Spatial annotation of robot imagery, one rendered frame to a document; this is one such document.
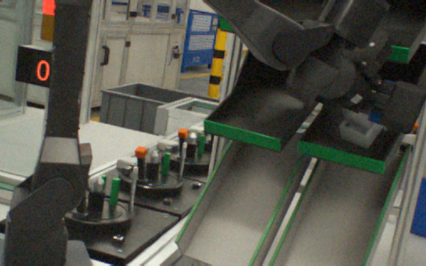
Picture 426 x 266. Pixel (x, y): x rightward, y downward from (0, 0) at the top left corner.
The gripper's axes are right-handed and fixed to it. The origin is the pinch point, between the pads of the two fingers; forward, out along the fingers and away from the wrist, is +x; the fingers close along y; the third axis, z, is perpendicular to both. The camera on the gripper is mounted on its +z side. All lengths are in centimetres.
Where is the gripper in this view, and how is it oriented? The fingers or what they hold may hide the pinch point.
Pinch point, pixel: (364, 98)
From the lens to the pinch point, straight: 95.6
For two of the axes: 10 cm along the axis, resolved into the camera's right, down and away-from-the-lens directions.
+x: 5.1, 1.9, 8.4
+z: 3.9, -9.2, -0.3
